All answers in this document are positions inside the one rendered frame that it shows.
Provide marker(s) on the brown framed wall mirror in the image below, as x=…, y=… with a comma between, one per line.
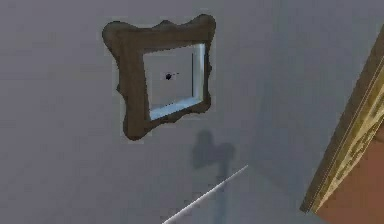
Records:
x=131, y=66

